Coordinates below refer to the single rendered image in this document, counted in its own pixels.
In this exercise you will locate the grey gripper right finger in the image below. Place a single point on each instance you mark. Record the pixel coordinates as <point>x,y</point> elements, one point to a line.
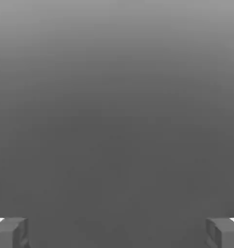
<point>225,232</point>

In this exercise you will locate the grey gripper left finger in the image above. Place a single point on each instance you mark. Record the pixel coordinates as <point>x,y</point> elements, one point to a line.
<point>8,232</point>

